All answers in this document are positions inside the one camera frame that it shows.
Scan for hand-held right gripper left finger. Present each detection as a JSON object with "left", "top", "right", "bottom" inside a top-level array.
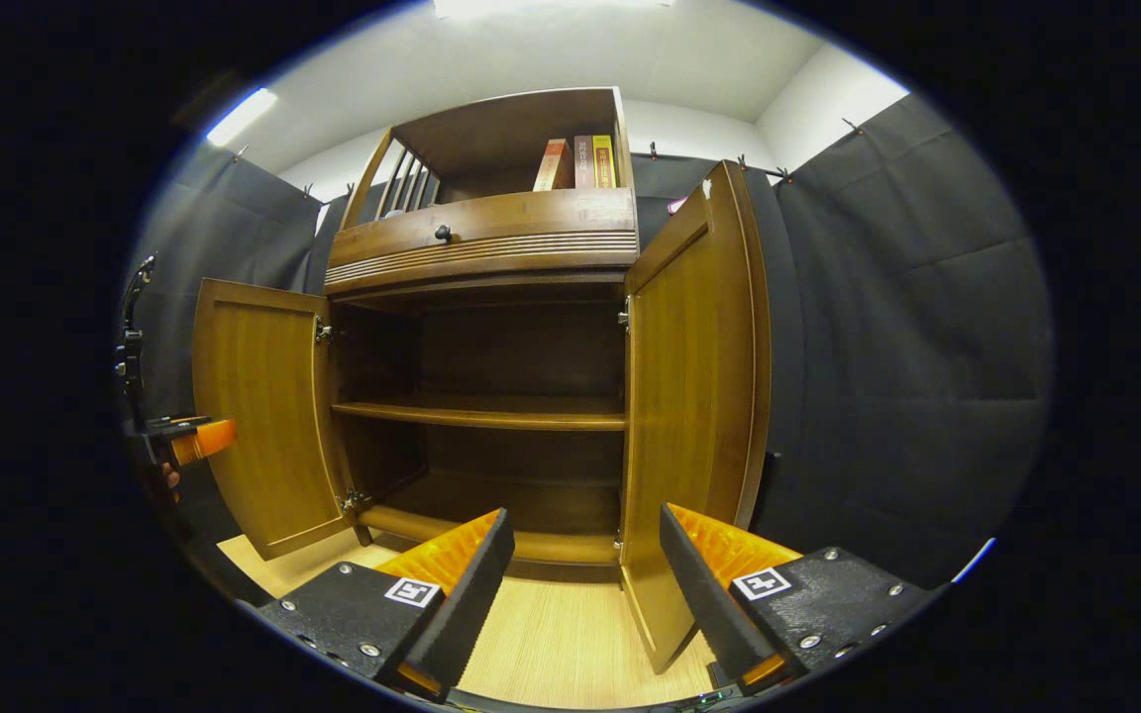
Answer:
[{"left": 259, "top": 508, "right": 515, "bottom": 704}]

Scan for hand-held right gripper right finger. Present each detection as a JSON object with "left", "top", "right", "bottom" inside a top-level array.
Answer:
[{"left": 660, "top": 503, "right": 938, "bottom": 694}]

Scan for wooden cabinet door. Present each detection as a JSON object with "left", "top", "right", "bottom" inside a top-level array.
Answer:
[
  {"left": 192, "top": 278, "right": 354, "bottom": 561},
  {"left": 618, "top": 160, "right": 773, "bottom": 676}
]

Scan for wooden inner cabinet shelf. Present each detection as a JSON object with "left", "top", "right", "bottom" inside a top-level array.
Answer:
[{"left": 331, "top": 396, "right": 627, "bottom": 432}]

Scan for wooden double-door shoe cabinet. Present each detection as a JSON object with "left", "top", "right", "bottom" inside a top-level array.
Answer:
[{"left": 192, "top": 87, "right": 775, "bottom": 676}]

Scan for wooden cabinet drawer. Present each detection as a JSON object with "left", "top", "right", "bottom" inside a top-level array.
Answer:
[{"left": 325, "top": 188, "right": 641, "bottom": 296}]

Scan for small ceiling light panel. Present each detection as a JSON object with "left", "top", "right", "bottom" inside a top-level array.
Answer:
[{"left": 206, "top": 87, "right": 278, "bottom": 148}]

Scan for black backdrop cloth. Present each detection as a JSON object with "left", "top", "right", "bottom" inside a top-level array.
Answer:
[{"left": 125, "top": 94, "right": 1057, "bottom": 590}]

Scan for large ceiling light panel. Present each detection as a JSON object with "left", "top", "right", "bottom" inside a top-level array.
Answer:
[{"left": 432, "top": 0, "right": 675, "bottom": 21}]

